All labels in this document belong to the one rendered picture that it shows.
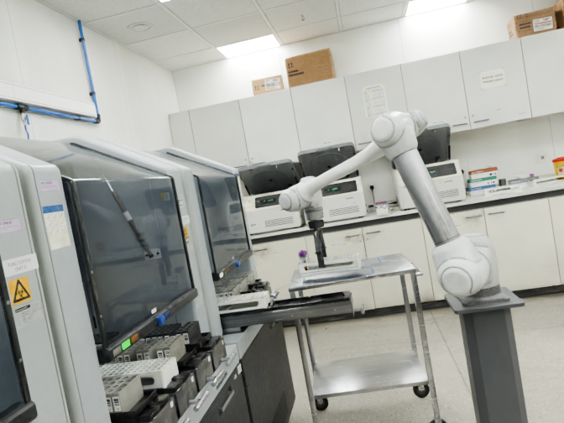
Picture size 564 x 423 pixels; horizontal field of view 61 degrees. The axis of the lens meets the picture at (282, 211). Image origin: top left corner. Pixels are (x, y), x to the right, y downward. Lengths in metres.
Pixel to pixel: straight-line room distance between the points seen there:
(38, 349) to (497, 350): 1.66
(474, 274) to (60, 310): 1.33
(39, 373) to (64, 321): 0.12
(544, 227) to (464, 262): 2.72
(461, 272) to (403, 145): 0.51
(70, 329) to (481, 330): 1.53
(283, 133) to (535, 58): 2.30
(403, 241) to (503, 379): 2.30
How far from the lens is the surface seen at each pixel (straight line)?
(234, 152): 4.69
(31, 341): 1.07
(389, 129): 1.83
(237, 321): 2.03
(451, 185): 4.30
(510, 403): 2.23
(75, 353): 1.17
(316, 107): 4.58
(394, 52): 5.00
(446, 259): 1.85
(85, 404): 1.20
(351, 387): 2.49
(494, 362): 2.15
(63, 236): 1.17
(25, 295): 1.06
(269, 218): 4.33
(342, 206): 4.25
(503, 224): 4.40
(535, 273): 4.54
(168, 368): 1.44
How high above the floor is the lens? 1.30
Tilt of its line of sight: 3 degrees down
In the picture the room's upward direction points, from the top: 10 degrees counter-clockwise
